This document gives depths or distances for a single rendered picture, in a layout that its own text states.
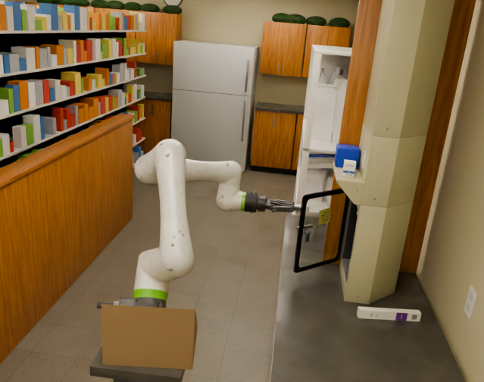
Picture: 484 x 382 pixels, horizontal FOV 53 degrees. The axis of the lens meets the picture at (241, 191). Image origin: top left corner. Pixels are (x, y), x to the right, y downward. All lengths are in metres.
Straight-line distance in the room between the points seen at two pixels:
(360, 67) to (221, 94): 4.77
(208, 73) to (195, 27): 0.97
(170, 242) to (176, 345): 0.35
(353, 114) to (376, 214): 0.53
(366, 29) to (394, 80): 0.42
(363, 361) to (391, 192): 0.69
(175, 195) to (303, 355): 0.77
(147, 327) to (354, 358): 0.79
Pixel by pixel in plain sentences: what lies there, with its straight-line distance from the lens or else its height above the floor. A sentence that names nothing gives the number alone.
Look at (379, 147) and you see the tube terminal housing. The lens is 2.04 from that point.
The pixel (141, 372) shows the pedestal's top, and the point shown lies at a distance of 1.80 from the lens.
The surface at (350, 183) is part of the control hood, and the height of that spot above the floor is 1.50.
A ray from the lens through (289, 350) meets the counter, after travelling 1.94.
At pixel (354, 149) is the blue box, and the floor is 1.60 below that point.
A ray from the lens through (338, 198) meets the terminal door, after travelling 2.36.
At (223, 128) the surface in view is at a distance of 7.07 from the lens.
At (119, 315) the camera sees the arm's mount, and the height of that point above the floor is 1.14.
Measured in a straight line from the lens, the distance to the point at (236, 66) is 6.92.
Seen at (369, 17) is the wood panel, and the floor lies 2.17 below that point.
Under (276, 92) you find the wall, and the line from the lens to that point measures 7.59.
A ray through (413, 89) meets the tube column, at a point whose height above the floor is 1.91.
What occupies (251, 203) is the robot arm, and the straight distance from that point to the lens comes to 2.22.
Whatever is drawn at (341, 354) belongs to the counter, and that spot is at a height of 0.94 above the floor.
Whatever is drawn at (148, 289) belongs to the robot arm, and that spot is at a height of 1.16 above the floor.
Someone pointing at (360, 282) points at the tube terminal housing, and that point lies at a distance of 2.26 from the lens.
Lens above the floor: 2.10
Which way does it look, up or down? 19 degrees down
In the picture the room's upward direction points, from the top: 5 degrees clockwise
